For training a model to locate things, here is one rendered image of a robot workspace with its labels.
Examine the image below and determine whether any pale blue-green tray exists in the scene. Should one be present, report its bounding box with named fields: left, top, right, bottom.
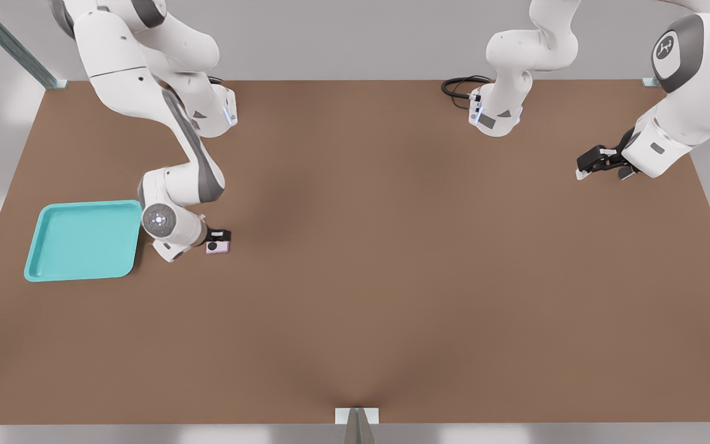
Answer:
left=23, top=199, right=144, bottom=283

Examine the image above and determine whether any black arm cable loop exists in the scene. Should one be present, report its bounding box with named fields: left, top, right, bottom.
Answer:
left=441, top=75, right=494, bottom=111

